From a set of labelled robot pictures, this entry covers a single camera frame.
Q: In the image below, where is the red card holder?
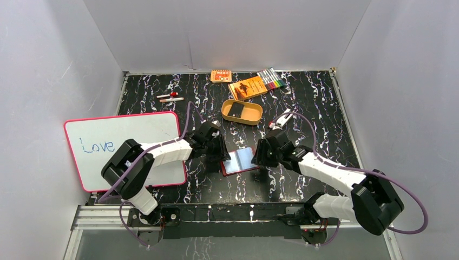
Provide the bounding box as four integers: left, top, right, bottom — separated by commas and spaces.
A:
221, 147, 259, 176

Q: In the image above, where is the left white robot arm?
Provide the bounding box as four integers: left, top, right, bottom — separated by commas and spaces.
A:
101, 121, 231, 225

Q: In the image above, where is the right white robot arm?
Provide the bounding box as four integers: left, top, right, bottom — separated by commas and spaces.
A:
252, 129, 404, 235

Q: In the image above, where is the black credit card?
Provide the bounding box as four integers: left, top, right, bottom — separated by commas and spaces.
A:
228, 102, 245, 118

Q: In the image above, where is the small orange card box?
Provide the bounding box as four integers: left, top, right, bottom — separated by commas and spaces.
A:
210, 70, 232, 83

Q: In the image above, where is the yellow oval tray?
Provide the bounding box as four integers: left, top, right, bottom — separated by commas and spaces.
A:
221, 99, 263, 126

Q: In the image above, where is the orange white marker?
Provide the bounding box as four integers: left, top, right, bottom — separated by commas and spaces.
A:
159, 97, 184, 103

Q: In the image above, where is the orange book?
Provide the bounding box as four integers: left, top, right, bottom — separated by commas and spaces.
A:
228, 76, 268, 101

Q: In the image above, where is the coloured marker set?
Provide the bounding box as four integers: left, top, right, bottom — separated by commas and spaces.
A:
257, 68, 287, 91

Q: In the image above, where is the pink framed whiteboard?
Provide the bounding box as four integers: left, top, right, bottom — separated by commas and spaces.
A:
64, 112, 180, 192

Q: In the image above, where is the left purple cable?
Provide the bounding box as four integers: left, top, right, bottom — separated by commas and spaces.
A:
96, 101, 205, 248

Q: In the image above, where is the purple cable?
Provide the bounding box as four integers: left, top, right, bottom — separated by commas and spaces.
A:
272, 112, 429, 246
96, 101, 205, 248

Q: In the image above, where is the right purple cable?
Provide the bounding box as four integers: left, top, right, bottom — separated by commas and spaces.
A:
272, 112, 429, 246

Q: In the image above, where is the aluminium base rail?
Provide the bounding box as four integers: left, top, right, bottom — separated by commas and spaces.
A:
71, 203, 395, 248

